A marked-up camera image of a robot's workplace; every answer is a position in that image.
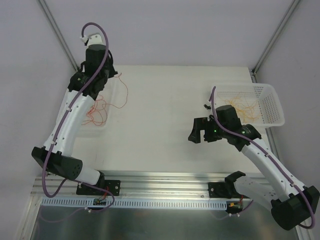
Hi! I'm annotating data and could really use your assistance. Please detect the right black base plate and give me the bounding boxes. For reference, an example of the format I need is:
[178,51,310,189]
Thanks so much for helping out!
[207,181,249,199]

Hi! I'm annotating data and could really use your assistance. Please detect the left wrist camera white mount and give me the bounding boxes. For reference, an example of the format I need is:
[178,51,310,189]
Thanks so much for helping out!
[80,33,104,47]

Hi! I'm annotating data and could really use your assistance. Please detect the white plastic basket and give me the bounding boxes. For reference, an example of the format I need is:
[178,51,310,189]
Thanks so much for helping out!
[62,79,118,138]
[214,83,285,129]

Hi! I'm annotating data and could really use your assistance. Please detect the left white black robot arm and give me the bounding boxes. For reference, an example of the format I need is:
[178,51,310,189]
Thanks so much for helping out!
[31,43,117,195]

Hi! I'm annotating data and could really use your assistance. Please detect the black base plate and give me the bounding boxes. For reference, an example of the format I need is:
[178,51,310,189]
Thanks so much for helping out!
[207,181,249,199]
[76,179,121,196]

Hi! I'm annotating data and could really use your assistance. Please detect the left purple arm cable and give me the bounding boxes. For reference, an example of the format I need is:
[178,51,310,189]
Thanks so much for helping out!
[41,22,110,198]

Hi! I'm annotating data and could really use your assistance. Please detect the white slotted cable duct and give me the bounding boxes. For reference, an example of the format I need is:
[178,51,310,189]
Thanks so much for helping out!
[41,197,227,211]

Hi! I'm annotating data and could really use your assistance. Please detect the aluminium mounting rail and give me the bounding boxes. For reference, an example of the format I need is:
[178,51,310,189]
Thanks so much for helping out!
[31,172,273,201]

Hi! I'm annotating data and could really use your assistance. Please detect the left aluminium frame post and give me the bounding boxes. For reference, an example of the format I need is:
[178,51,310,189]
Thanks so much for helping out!
[36,0,79,71]

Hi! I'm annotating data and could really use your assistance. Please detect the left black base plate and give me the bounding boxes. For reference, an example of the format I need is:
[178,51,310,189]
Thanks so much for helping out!
[76,179,121,196]

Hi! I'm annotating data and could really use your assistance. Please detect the orange wire bundle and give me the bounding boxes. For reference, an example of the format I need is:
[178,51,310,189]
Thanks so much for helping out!
[83,72,129,127]

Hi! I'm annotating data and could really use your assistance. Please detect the left white plastic basket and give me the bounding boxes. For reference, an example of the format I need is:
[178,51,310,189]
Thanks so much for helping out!
[62,79,118,138]

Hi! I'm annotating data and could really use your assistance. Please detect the yellow wires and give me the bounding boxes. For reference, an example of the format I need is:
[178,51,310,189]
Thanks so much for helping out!
[223,92,262,124]

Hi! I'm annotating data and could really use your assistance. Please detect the right aluminium frame post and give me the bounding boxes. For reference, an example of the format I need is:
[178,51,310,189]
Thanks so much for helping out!
[251,0,302,78]

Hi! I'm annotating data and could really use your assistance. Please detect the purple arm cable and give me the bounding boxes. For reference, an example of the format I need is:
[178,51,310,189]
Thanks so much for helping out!
[41,22,110,198]
[211,86,316,230]

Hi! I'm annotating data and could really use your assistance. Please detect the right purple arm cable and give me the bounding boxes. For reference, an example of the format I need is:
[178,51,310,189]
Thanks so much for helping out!
[211,86,316,230]

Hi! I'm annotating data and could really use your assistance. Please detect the aluminium frame post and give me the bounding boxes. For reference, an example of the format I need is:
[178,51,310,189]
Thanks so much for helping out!
[36,0,79,71]
[251,0,302,78]

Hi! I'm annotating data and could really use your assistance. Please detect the right white plastic basket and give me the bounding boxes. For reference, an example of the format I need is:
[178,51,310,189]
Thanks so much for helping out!
[214,83,285,129]

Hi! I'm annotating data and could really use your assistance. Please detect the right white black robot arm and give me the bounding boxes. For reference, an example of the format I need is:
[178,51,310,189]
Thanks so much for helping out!
[188,105,320,231]

